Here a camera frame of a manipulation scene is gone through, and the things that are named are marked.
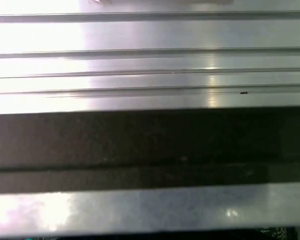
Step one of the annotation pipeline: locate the black PC case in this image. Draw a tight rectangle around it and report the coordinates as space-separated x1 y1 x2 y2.
0 106 300 240

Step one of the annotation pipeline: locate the green motherboard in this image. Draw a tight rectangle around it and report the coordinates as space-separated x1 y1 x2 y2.
22 226 297 240

